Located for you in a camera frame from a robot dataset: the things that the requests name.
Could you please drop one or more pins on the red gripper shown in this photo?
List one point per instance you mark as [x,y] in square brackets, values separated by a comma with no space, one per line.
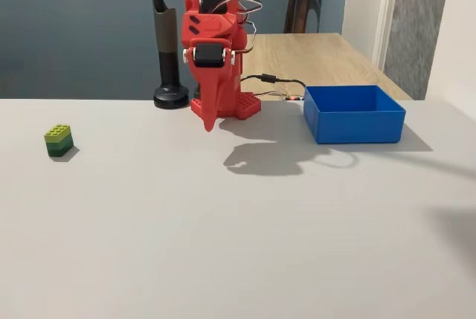
[208,56]

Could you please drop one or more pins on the green lego brick stack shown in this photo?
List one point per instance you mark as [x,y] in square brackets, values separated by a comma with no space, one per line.
[58,142]

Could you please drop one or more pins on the red robot arm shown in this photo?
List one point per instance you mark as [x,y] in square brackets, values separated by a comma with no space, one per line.
[208,25]

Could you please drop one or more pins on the blue plastic bin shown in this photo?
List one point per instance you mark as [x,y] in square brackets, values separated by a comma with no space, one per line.
[353,122]

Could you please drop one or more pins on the white googly eye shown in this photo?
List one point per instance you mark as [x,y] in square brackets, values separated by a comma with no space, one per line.
[232,57]
[184,55]

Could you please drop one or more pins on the black lamp stand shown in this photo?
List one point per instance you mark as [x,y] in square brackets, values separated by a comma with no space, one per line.
[166,36]

